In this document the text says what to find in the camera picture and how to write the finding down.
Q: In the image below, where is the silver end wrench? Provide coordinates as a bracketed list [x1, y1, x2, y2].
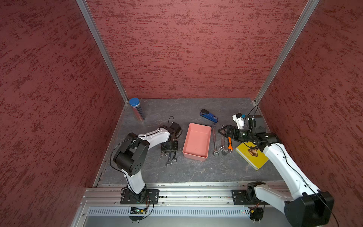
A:
[171, 151, 178, 163]

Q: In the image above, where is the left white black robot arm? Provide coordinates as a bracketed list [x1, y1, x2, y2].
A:
[113, 122, 182, 202]

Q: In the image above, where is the blue black stapler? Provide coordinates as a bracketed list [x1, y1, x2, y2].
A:
[199, 109, 218, 123]

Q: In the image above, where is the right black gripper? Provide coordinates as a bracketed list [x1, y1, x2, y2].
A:
[217, 124, 254, 141]

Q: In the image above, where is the pink plastic storage box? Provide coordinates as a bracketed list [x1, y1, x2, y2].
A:
[182, 123, 212, 162]

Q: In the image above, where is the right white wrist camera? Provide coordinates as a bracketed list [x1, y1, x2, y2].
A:
[232, 113, 246, 130]

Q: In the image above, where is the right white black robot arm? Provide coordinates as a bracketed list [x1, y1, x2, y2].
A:
[218, 113, 334, 227]

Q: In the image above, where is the yellow book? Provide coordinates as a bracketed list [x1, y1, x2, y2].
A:
[235, 142, 269, 170]

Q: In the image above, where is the right circuit board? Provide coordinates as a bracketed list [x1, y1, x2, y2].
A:
[250, 208, 264, 222]

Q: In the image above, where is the circuit board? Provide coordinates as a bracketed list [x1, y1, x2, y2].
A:
[250, 208, 264, 222]
[130, 207, 148, 215]

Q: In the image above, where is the long silver combination wrench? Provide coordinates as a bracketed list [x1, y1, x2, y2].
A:
[211, 124, 219, 157]

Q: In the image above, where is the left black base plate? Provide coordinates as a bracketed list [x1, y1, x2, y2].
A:
[120, 189, 160, 205]

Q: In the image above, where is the aluminium front rail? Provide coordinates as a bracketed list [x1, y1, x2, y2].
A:
[82, 181, 311, 208]

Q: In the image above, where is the left circuit board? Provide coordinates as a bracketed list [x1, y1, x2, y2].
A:
[130, 207, 148, 215]

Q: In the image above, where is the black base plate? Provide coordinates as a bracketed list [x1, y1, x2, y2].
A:
[231, 190, 268, 206]
[120, 189, 160, 205]

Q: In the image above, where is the orange handled adjustable wrench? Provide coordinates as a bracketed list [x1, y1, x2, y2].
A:
[228, 137, 233, 153]

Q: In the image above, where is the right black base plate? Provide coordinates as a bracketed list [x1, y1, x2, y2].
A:
[231, 190, 268, 206]

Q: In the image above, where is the blue capped pencil tube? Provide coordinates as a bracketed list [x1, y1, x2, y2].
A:
[129, 97, 145, 122]

